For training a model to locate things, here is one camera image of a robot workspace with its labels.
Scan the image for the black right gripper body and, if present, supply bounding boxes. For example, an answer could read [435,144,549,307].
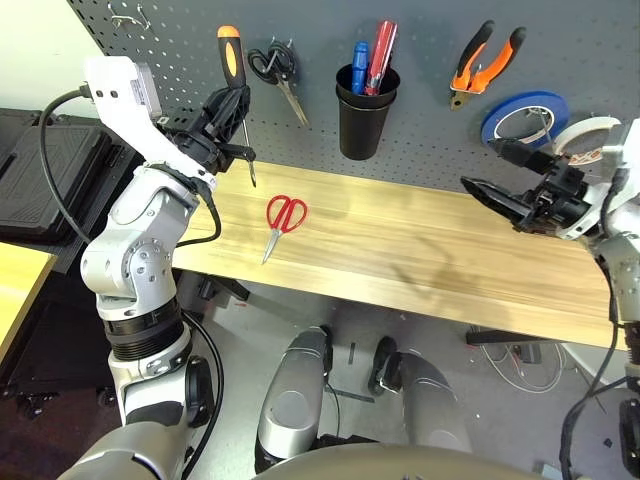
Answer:
[514,158,590,237]

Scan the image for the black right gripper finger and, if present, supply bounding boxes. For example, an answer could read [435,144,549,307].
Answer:
[487,138,555,175]
[459,176,535,230]

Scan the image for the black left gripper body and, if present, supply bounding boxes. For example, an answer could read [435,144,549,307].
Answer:
[158,112,229,175]

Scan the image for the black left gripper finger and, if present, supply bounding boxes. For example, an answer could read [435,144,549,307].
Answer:
[205,85,251,139]
[219,143,257,162]

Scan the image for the orange black screwdriver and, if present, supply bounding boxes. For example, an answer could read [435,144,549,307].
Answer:
[216,24,258,189]

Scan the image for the white tape roll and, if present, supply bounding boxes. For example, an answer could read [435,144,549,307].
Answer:
[552,115,624,169]

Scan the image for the red handled scissors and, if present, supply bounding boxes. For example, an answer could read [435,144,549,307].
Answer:
[261,194,309,265]

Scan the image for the orange black pliers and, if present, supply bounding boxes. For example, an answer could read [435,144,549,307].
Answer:
[448,19,527,112]

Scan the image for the grey metal pegboard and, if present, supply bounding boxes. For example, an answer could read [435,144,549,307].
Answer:
[67,0,640,197]

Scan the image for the blue tape roll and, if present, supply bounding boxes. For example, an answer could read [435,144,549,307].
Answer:
[480,89,570,149]

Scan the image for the black plastic cup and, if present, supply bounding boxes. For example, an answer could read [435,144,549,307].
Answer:
[334,62,403,161]

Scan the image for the blue marker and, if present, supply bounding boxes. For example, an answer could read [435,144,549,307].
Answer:
[351,41,370,95]

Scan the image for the large black ribbed case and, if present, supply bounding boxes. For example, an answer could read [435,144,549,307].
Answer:
[0,122,114,241]

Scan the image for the black right robot foot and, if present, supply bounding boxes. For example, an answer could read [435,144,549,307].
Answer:
[368,335,401,396]

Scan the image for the black robot foot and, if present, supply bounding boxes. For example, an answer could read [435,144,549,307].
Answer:
[317,324,335,381]
[368,335,401,396]

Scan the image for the silver right robot leg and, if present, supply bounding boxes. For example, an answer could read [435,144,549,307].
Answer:
[394,349,474,454]

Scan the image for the silver robot leg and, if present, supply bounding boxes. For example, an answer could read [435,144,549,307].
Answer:
[394,349,474,454]
[254,327,334,474]

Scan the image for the black left robot foot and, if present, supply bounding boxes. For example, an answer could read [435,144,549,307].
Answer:
[317,324,335,381]

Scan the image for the black equipment cabinet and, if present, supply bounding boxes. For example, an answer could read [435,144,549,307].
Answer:
[0,107,151,421]

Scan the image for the silver left robot leg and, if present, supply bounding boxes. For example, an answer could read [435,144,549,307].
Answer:
[254,327,334,474]

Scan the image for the grey robot torso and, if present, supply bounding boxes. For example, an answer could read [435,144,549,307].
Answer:
[57,439,546,480]

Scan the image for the black handled scissors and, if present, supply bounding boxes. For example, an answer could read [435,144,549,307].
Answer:
[247,40,310,127]

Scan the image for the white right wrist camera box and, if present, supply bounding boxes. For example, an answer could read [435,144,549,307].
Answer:
[602,118,640,171]

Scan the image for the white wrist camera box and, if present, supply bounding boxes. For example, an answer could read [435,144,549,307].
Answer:
[82,55,219,184]
[602,118,640,171]

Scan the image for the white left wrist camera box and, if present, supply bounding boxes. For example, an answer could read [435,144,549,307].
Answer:
[82,55,219,184]

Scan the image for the silver double wire hook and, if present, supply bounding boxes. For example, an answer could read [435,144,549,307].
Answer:
[110,3,151,31]

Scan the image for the black table bracket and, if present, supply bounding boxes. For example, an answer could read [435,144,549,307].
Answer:
[467,327,551,346]

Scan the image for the black left camera cable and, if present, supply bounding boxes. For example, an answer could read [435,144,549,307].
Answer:
[38,87,101,246]

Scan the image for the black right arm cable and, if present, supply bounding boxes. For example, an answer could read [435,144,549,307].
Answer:
[559,169,632,480]

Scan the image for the red transparent handled screwdriver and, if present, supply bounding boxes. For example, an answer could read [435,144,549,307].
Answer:
[366,20,399,96]

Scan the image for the white floor cables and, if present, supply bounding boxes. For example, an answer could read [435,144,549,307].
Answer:
[479,339,566,394]

